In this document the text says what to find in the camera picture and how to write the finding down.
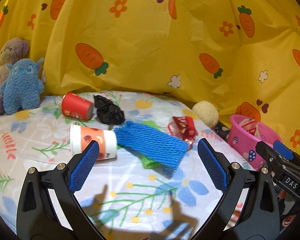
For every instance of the white red paper cup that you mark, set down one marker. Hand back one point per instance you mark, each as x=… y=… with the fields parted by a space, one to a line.
x=90 y=136

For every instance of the black plastic bag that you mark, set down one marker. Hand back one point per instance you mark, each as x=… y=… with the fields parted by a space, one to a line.
x=108 y=110

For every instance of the person's right hand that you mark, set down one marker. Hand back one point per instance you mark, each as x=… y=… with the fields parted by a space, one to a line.
x=288 y=221

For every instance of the floral plastic tablecloth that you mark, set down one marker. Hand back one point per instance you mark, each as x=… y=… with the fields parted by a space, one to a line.
x=140 y=200

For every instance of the red candy wrapper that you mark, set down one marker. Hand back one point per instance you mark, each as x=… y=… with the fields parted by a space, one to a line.
x=182 y=128

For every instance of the blue plush monster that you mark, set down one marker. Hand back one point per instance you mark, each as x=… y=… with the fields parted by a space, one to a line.
x=22 y=87

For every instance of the yellow carrot print curtain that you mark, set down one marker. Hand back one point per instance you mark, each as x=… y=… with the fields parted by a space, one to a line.
x=152 y=42

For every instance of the pink plastic bucket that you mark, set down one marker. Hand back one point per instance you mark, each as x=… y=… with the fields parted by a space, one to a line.
x=242 y=145

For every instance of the blue foam net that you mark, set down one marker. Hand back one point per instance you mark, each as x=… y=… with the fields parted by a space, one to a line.
x=152 y=145

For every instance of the cream plush ball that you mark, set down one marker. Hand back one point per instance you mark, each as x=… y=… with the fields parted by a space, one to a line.
x=206 y=113

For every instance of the purple teddy bear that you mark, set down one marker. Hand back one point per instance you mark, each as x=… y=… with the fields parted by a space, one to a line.
x=10 y=52

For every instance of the green foam net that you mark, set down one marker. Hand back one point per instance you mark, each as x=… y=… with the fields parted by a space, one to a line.
x=148 y=163

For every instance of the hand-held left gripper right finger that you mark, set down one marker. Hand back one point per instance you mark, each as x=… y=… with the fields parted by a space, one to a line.
x=212 y=165

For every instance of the white red snack packet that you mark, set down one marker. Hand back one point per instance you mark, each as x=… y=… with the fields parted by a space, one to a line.
x=250 y=127

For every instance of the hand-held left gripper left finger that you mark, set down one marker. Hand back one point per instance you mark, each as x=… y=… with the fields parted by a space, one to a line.
x=85 y=165

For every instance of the black printed cloth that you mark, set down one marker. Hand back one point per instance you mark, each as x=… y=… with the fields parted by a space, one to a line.
x=221 y=130

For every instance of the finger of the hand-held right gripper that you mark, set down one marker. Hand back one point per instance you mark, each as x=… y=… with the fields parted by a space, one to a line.
x=283 y=148
x=277 y=163

